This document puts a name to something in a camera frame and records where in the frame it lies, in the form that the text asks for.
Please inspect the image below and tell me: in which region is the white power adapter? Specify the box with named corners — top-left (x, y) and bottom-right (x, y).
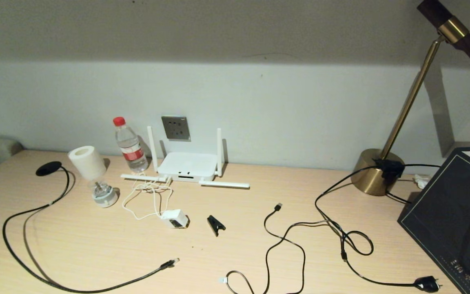
top-left (161, 209), bottom-right (189, 229)

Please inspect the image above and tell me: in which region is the thin white power cable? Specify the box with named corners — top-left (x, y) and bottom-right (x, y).
top-left (122, 179), bottom-right (174, 220)

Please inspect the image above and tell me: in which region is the white router with antennas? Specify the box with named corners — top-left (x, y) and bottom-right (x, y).
top-left (120, 126), bottom-right (251, 189)

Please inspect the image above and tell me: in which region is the small black clip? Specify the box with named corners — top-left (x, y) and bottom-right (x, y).
top-left (207, 215), bottom-right (226, 237)

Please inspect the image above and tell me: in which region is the clear bottle red cap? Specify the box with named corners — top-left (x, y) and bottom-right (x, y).
top-left (113, 116), bottom-right (149, 173)

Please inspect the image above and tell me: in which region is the brass desk lamp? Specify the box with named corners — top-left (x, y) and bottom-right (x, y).
top-left (351, 0), bottom-right (470, 196)

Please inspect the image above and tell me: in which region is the small lamp white shade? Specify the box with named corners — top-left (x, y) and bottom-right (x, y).
top-left (68, 145), bottom-right (119, 208)

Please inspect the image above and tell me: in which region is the black charger block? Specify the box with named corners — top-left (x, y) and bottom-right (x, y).
top-left (376, 158), bottom-right (406, 180)

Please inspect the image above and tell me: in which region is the grey wall socket plate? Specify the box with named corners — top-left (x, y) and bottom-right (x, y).
top-left (161, 116), bottom-right (191, 142)

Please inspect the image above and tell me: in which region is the black USB cable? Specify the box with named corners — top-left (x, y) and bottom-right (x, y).
top-left (264, 203), bottom-right (307, 294)

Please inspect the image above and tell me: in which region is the black ethernet cable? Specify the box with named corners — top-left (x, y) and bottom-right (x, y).
top-left (2, 165), bottom-right (180, 294)

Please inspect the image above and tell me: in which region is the black cable white tip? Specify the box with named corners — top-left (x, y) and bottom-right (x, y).
top-left (219, 220), bottom-right (341, 294)

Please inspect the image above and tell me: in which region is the black desk cable grommet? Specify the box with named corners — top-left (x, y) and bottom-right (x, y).
top-left (35, 161), bottom-right (62, 177)

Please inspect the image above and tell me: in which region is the black lamp power cord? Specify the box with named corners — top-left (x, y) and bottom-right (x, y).
top-left (315, 163), bottom-right (442, 294)

